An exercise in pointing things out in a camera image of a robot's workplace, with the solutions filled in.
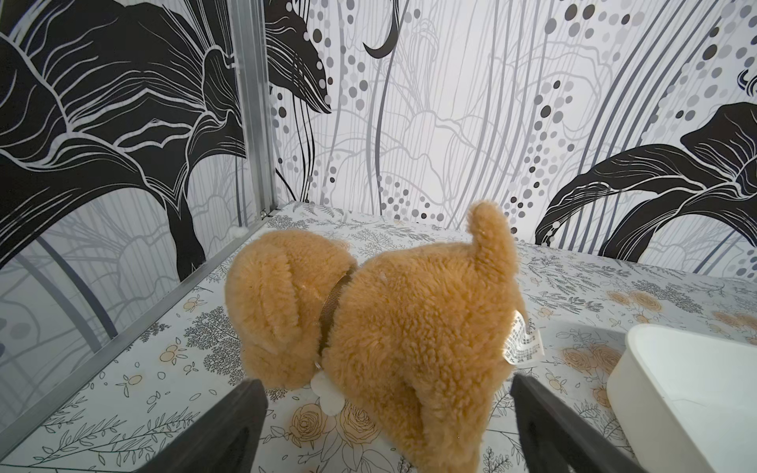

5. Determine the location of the white plastic storage box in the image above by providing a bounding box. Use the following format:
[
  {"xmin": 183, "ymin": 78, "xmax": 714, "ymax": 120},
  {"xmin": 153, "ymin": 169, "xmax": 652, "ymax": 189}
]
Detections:
[{"xmin": 607, "ymin": 324, "xmax": 756, "ymax": 473}]

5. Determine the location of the aluminium corner frame post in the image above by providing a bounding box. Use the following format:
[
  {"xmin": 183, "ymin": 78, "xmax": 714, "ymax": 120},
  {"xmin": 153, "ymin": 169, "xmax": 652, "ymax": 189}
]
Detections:
[{"xmin": 229, "ymin": 0, "xmax": 277, "ymax": 216}]

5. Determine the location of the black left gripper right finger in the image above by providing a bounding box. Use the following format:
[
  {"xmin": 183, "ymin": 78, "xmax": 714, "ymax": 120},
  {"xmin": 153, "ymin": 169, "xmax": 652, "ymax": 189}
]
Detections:
[{"xmin": 511, "ymin": 374, "xmax": 643, "ymax": 473}]

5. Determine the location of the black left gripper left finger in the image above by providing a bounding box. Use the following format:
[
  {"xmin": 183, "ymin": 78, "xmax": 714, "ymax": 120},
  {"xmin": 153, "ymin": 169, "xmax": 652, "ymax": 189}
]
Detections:
[{"xmin": 137, "ymin": 380, "xmax": 268, "ymax": 473}]

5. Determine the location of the brown plush dog toy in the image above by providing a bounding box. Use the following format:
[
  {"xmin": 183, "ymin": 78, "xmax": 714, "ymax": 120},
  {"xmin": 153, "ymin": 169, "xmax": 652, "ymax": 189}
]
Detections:
[{"xmin": 225, "ymin": 202, "xmax": 526, "ymax": 472}]

